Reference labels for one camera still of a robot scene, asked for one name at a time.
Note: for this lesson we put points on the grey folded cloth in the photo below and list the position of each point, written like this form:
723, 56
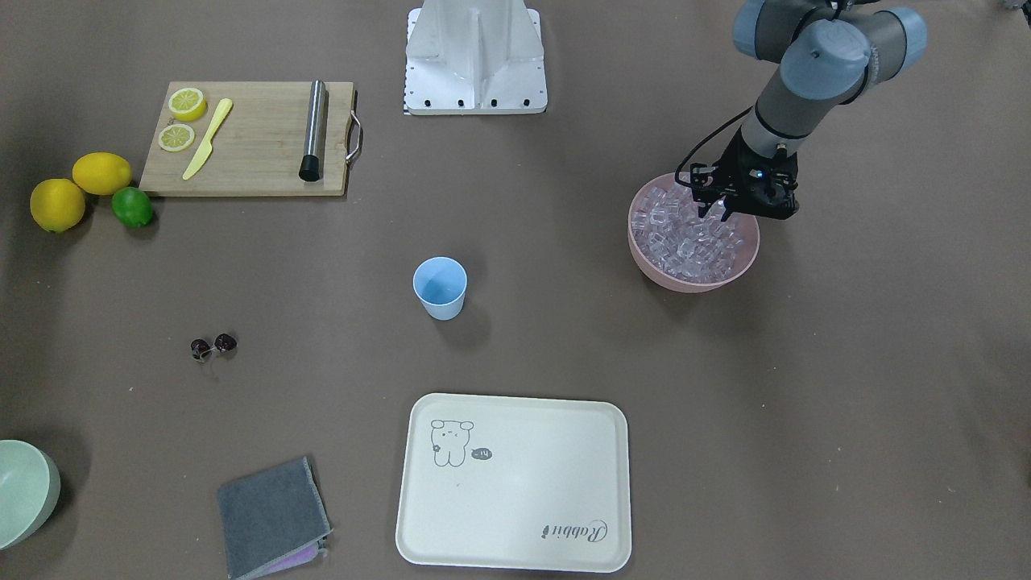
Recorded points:
272, 520

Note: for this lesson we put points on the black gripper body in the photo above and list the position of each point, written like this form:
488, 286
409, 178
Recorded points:
734, 171

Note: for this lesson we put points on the steel muddler black tip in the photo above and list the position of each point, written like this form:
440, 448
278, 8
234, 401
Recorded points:
312, 161

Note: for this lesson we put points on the light blue plastic cup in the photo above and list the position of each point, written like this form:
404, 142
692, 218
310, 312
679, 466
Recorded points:
441, 283

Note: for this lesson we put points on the yellow plastic knife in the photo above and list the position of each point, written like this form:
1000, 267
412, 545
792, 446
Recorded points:
205, 148

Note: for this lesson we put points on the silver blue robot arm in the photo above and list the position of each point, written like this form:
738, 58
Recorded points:
825, 56

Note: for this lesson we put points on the lemon half beside knife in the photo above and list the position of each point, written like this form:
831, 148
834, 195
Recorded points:
176, 137

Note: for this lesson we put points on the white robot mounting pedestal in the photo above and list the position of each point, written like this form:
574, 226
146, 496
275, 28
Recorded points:
474, 58

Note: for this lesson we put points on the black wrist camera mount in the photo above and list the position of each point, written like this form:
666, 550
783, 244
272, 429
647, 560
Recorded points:
701, 180

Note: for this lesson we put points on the pink bowl of ice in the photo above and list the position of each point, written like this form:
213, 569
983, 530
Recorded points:
678, 251

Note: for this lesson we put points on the dark red cherry pair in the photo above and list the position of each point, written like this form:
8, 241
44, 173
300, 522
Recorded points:
201, 350

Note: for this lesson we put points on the cream rabbit serving tray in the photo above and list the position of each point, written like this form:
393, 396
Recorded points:
515, 483

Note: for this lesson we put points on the wooden cutting board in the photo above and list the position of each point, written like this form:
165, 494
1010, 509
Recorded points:
258, 149

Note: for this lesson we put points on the whole lemon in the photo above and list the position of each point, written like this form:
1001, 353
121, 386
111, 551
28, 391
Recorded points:
102, 173
57, 205

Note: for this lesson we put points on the whole lemon outer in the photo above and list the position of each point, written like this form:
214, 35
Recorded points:
57, 205

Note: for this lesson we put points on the green lime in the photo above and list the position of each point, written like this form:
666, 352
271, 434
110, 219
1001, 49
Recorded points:
132, 207

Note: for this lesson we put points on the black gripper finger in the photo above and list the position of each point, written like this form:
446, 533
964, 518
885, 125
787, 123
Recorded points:
712, 206

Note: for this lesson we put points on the whole lemon inner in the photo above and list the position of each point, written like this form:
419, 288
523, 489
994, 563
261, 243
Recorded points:
102, 173

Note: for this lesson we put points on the lemon half near corner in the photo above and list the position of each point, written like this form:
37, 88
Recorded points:
187, 104

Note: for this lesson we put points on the mint green bowl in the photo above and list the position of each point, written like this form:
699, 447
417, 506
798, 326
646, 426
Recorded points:
30, 487

